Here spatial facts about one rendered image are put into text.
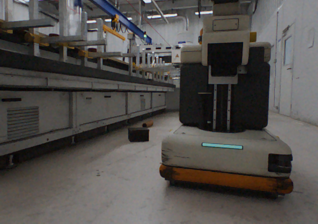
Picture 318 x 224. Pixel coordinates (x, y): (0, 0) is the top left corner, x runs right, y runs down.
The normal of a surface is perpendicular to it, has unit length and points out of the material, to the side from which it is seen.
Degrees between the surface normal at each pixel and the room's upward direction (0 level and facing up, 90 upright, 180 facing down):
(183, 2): 90
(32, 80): 90
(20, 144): 90
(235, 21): 98
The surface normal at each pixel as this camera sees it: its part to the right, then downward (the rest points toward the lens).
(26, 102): 0.97, 0.03
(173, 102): -0.26, 0.04
